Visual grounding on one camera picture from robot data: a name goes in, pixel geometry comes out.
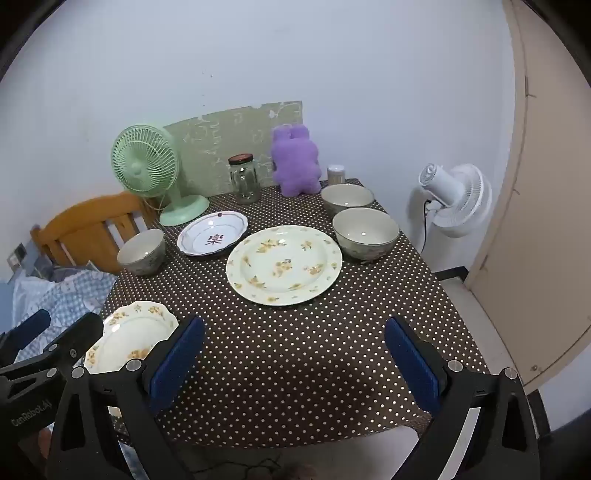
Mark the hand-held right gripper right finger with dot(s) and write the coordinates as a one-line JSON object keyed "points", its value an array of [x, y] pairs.
{"points": [[411, 364]]}

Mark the wooden headboard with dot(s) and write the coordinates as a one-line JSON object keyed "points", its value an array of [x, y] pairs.
{"points": [[78, 226]]}

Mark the small scalloped yellow floral plate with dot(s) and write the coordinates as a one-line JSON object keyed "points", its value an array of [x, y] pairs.
{"points": [[124, 337]]}

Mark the brown polka dot tablecloth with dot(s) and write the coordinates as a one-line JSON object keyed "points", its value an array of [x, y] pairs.
{"points": [[295, 360]]}

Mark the beige door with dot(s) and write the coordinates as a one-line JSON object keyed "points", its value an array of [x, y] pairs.
{"points": [[545, 230]]}

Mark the large yellow floral plate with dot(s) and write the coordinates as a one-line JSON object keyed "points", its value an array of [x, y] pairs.
{"points": [[284, 265]]}

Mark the green patterned board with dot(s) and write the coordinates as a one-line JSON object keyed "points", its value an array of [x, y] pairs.
{"points": [[221, 134]]}

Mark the purple plush toy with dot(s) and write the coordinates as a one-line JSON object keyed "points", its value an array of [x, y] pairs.
{"points": [[295, 161]]}

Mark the wall socket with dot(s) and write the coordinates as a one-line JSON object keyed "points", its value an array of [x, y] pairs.
{"points": [[17, 256]]}

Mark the blue checked blanket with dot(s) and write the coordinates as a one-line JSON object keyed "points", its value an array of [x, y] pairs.
{"points": [[69, 295]]}

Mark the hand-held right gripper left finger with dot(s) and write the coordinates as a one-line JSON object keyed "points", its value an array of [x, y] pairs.
{"points": [[178, 364]]}

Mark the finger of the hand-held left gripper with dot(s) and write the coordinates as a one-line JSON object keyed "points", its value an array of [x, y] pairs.
{"points": [[78, 337], [27, 327]]}

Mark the white plate with red pattern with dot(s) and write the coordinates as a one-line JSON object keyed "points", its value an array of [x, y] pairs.
{"points": [[212, 233]]}

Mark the grey-green ceramic bowl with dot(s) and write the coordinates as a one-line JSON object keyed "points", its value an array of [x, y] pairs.
{"points": [[364, 230], [346, 196], [141, 251]]}

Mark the cotton swab container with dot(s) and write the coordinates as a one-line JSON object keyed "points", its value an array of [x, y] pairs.
{"points": [[336, 174]]}

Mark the white standing fan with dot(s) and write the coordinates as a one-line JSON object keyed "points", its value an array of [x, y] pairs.
{"points": [[461, 198]]}

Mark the grey cloth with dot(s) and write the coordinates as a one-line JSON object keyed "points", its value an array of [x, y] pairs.
{"points": [[44, 270]]}

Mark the glass jar with dark lid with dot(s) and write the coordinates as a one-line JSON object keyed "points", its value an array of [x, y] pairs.
{"points": [[244, 182]]}

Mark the green desk fan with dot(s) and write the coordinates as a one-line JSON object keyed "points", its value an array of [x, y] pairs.
{"points": [[138, 168]]}

